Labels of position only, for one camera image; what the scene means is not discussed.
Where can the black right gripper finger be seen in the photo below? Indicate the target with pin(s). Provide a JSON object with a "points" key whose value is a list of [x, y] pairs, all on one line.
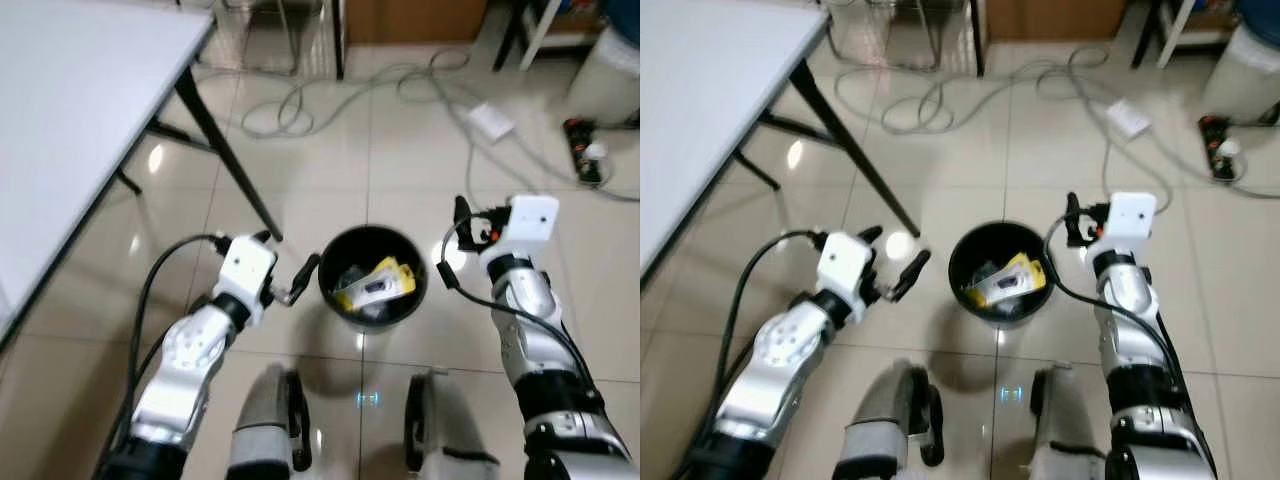
{"points": [[464, 220], [1073, 218]]}

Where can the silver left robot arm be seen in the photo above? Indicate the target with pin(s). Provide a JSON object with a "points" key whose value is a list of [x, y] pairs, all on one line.
{"points": [[790, 350], [190, 350]]}

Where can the black round rubbish bin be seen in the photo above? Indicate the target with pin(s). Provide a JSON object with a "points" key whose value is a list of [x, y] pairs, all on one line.
{"points": [[1030, 302], [400, 305]]}

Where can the white pedal bin blue lid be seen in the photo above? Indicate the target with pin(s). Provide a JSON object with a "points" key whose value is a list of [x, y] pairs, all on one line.
{"points": [[1245, 70], [605, 70]]}

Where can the yellow product package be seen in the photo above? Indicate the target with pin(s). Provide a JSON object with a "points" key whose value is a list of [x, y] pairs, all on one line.
{"points": [[1005, 282], [375, 285]]}

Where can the white adapter box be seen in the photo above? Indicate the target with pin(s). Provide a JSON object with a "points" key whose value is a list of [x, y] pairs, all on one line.
{"points": [[1129, 118], [491, 121]]}

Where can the black power strip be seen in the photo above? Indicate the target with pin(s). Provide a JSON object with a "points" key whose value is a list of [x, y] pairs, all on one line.
{"points": [[580, 172], [1215, 168]]}

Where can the white plug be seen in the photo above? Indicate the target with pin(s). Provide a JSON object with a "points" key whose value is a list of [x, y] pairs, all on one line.
{"points": [[1229, 148], [595, 152]]}

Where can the white shelf table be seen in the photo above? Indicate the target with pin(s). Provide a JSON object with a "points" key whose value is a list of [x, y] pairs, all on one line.
{"points": [[540, 35], [1176, 35]]}

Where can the grey right robot leg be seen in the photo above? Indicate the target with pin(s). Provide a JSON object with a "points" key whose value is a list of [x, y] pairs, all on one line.
{"points": [[1070, 430], [450, 430]]}

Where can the white table with black legs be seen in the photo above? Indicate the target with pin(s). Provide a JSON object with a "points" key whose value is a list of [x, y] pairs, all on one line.
{"points": [[80, 100], [720, 80]]}

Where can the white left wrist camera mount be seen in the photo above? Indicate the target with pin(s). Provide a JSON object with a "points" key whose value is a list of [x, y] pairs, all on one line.
{"points": [[845, 262], [245, 265]]}

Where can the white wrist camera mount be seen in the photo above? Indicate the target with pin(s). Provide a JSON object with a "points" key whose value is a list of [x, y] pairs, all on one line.
{"points": [[245, 265], [530, 220], [1132, 215], [845, 262]]}

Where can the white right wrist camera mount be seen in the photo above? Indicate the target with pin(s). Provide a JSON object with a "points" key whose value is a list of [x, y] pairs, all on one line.
{"points": [[1132, 215], [530, 220]]}

